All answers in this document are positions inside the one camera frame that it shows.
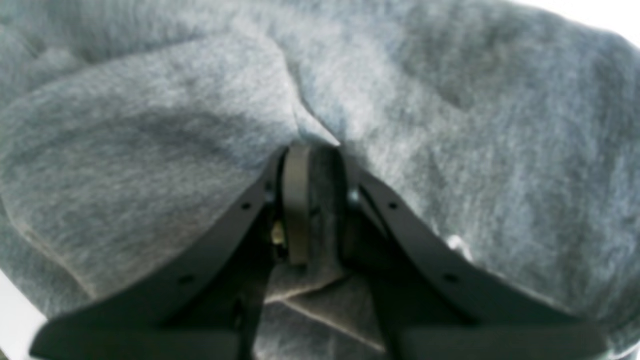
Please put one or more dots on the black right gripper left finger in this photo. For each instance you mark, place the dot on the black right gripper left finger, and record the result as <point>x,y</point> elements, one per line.
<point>205,304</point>

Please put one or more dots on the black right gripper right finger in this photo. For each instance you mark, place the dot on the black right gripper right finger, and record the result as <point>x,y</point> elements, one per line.
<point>429,301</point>

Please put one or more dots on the grey t-shirt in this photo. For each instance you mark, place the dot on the grey t-shirt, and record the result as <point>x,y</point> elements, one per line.
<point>128,127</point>

